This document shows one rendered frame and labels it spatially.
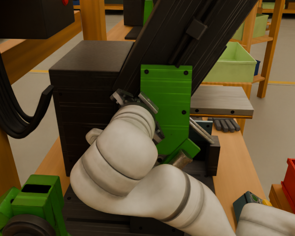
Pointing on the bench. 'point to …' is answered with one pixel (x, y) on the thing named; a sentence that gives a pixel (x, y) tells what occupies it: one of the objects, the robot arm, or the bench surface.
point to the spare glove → (225, 124)
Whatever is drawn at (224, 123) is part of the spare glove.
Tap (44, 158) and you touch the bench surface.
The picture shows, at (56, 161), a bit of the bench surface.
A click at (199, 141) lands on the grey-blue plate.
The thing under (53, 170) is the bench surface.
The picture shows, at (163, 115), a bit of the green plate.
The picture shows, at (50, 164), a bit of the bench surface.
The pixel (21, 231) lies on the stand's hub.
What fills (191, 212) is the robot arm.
